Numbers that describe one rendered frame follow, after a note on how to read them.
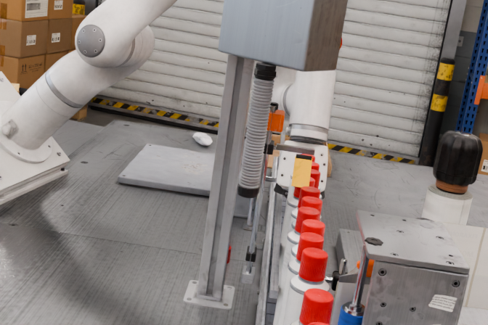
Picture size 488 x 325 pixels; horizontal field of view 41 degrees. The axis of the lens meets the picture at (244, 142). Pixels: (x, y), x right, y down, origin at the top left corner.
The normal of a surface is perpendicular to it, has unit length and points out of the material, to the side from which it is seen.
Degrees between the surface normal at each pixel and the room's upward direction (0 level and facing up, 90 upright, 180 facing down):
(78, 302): 0
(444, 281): 90
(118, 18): 66
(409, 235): 0
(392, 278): 90
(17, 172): 42
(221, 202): 90
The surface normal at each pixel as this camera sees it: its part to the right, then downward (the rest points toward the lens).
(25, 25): 0.97, 0.17
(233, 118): -0.07, 0.24
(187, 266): 0.14, -0.96
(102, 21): -0.08, -0.26
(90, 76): 0.69, -0.20
